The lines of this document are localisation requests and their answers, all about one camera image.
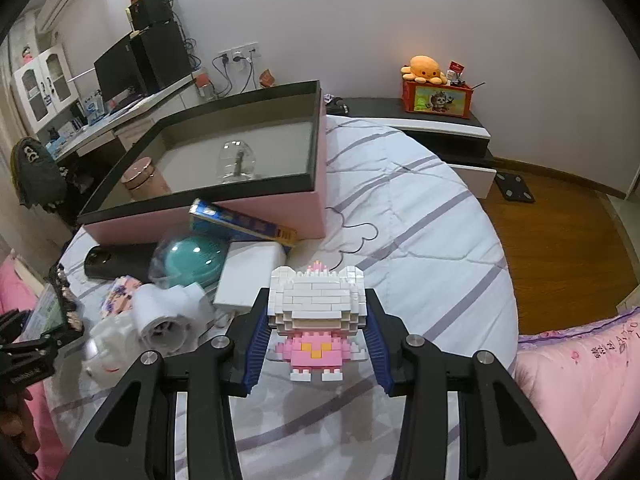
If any clear glass globe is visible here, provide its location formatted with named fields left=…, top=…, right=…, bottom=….
left=215, top=139, right=257, bottom=185

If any person's left hand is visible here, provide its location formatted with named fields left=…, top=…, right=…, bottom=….
left=0, top=392, right=41, bottom=456

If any pink box with black rim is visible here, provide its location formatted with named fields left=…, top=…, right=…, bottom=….
left=76, top=79, right=328, bottom=247

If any clear case with green label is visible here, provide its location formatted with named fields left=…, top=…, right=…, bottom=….
left=22, top=285, right=83, bottom=345

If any black floor scale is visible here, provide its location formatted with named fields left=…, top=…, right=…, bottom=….
left=495, top=170, right=536, bottom=204

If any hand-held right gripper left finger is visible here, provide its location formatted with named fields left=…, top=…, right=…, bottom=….
left=62, top=287, right=273, bottom=480

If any blue and white carton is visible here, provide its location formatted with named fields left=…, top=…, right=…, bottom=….
left=85, top=95, right=107, bottom=123

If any white wall socket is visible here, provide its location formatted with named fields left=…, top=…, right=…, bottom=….
left=217, top=42, right=261, bottom=68

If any white power bank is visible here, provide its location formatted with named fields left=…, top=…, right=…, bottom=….
left=212, top=241, right=287, bottom=316

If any white glass-door cabinet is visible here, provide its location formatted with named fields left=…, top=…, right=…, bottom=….
left=11, top=42, right=81, bottom=136

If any teal dome gadget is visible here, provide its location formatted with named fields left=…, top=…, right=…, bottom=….
left=148, top=234, right=231, bottom=291

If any black remote case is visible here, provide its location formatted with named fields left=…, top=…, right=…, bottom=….
left=82, top=242, right=166, bottom=281

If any black power cable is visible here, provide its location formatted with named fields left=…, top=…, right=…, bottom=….
left=212, top=54, right=256, bottom=97

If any black speaker box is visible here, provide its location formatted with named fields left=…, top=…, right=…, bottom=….
left=127, top=0, right=173, bottom=30

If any white gadget with round opening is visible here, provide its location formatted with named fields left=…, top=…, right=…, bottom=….
left=135, top=282, right=216, bottom=356

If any rose gold round jar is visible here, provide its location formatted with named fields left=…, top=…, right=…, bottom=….
left=121, top=156, right=173, bottom=198

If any white round toy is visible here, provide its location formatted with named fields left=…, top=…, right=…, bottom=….
left=82, top=317, right=146, bottom=391

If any black keyboard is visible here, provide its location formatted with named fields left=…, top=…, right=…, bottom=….
left=107, top=94, right=146, bottom=113

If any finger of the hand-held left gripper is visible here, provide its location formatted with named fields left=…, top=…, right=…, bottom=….
left=0, top=310, right=28, bottom=345
left=0, top=335, right=58, bottom=361

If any small dark figurine set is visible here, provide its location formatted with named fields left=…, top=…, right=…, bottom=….
left=47, top=262, right=83, bottom=331

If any grey jacket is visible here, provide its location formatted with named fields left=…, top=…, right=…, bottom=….
left=10, top=137, right=66, bottom=208

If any white desk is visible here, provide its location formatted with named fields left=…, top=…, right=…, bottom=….
left=47, top=72, right=211, bottom=171

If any red toy box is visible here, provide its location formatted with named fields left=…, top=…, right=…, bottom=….
left=401, top=79, right=475, bottom=119

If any pink embroidered quilt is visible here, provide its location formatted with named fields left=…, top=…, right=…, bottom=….
left=515, top=307, right=640, bottom=480

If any white pink brick figure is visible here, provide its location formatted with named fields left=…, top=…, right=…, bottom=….
left=264, top=261, right=373, bottom=382

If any floral pouch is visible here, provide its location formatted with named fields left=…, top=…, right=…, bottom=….
left=101, top=275, right=146, bottom=318

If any black and white low cabinet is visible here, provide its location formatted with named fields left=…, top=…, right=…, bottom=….
left=325, top=97, right=498, bottom=201

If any black computer tower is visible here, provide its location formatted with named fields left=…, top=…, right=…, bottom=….
left=131, top=22, right=195, bottom=96

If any white air conditioner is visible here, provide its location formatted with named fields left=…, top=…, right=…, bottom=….
left=35, top=0, right=83, bottom=31

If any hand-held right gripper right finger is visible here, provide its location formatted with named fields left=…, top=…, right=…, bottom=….
left=365, top=290, right=581, bottom=480

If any black computer monitor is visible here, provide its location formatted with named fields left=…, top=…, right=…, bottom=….
left=93, top=35, right=146, bottom=106

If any orange octopus plush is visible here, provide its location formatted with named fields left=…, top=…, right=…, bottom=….
left=401, top=55, right=448, bottom=84

